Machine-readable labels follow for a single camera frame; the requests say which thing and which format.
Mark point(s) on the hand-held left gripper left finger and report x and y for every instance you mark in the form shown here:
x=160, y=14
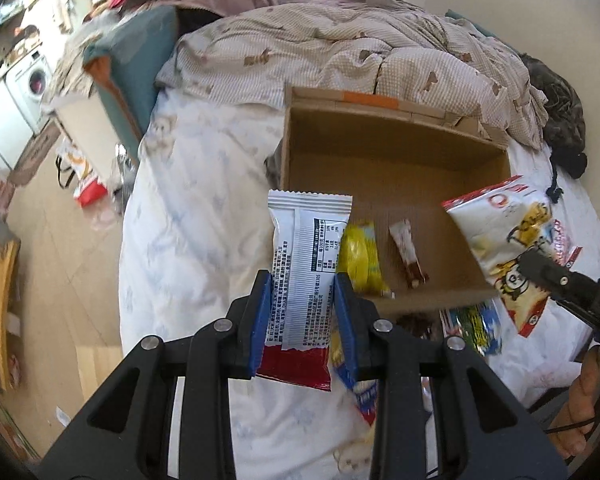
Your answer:
x=261, y=320

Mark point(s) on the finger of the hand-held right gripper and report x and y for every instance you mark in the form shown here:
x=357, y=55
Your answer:
x=555, y=280

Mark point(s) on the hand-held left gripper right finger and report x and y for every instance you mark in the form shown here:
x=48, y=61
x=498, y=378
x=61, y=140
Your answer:
x=344, y=330

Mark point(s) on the white cartoon snack bag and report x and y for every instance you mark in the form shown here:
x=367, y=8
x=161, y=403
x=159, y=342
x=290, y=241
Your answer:
x=500, y=240

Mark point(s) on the white and red snack packet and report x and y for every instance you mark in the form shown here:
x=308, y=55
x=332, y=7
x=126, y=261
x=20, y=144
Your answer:
x=300, y=260

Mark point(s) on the blue and yellow snack packet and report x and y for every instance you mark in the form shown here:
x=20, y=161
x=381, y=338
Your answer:
x=365, y=400

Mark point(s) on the green and blue snack packet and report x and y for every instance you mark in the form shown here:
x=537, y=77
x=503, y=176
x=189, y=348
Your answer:
x=472, y=327

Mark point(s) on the brown and white snack bar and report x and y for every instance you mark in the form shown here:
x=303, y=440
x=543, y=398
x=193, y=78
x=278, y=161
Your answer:
x=407, y=255

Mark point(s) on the brown cardboard box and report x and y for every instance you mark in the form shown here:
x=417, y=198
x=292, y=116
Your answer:
x=380, y=160

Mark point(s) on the person's right hand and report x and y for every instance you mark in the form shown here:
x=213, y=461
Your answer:
x=587, y=395

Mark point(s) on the dark red snack packet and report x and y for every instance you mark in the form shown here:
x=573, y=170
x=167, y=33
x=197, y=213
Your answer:
x=420, y=325

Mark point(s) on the white bed sheet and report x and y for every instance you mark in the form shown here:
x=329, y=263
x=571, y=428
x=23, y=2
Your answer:
x=190, y=220

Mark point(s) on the dark patterned cloth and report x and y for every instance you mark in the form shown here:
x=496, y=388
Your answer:
x=560, y=105

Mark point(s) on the red and white bag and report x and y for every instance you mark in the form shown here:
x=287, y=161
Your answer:
x=87, y=187

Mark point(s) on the wooden chair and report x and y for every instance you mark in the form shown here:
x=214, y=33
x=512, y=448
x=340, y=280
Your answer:
x=2, y=310

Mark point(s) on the beige checked quilt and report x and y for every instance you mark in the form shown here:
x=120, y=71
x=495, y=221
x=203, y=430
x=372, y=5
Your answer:
x=330, y=45

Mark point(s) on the teal cushion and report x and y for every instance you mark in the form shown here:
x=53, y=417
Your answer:
x=140, y=55

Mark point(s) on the white washing machine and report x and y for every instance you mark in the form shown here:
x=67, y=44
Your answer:
x=32, y=80

